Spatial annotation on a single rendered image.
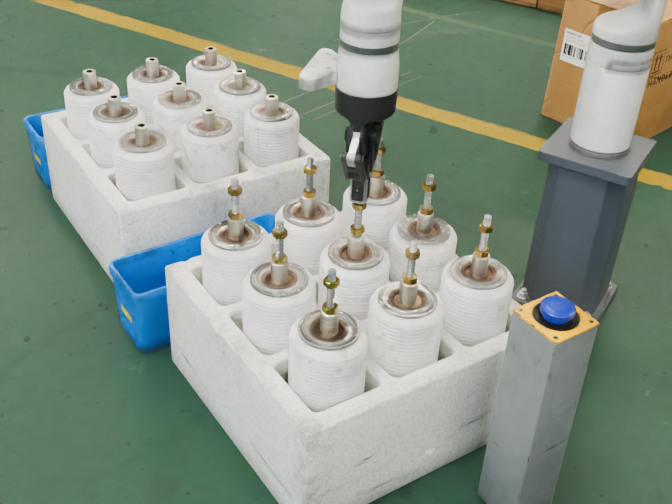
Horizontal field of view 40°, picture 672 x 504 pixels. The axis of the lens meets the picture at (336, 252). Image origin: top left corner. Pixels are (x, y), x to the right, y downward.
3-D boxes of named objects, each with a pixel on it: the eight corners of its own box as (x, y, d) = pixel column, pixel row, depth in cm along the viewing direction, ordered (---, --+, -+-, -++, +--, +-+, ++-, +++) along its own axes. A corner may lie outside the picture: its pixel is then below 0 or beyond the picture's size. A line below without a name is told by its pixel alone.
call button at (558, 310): (555, 304, 107) (558, 290, 105) (580, 323, 104) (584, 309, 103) (530, 315, 105) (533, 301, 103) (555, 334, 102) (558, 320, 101)
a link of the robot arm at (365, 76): (318, 62, 115) (319, 14, 111) (405, 75, 112) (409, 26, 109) (295, 90, 108) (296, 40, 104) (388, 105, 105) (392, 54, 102)
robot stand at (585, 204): (538, 264, 168) (569, 116, 151) (616, 292, 162) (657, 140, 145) (507, 305, 157) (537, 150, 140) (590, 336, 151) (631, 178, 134)
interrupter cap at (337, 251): (378, 239, 127) (379, 235, 127) (387, 271, 121) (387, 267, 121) (324, 240, 126) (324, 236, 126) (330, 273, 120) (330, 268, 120)
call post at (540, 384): (515, 472, 126) (556, 292, 108) (551, 507, 121) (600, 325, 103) (476, 493, 122) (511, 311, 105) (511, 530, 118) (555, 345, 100)
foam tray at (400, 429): (376, 285, 160) (383, 196, 150) (530, 423, 134) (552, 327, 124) (171, 360, 142) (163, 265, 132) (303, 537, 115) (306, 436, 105)
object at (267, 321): (240, 406, 124) (238, 301, 114) (246, 359, 132) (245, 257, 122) (311, 409, 124) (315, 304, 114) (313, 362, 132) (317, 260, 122)
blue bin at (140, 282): (272, 267, 163) (272, 210, 156) (304, 300, 156) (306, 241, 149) (112, 321, 149) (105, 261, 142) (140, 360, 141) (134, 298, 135)
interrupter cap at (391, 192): (340, 197, 136) (341, 192, 136) (367, 176, 142) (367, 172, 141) (384, 213, 133) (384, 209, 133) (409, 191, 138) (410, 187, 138)
